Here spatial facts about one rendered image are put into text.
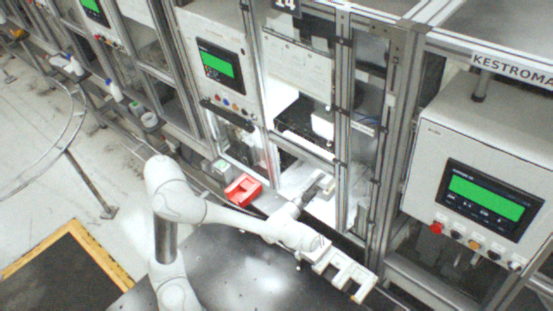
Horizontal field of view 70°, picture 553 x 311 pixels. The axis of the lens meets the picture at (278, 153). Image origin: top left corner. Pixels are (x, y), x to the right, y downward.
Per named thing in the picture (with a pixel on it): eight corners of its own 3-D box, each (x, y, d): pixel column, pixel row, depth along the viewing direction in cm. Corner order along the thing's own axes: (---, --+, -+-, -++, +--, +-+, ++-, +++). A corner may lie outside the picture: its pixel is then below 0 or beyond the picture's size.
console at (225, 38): (196, 97, 195) (168, 9, 162) (237, 68, 209) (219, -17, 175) (257, 131, 174) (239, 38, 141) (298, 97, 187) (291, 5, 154)
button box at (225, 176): (217, 179, 218) (212, 165, 209) (227, 170, 222) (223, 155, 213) (226, 186, 214) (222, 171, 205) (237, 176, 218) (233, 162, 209)
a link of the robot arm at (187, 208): (212, 207, 144) (199, 183, 152) (170, 199, 130) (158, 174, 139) (193, 233, 147) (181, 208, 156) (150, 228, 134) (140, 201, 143)
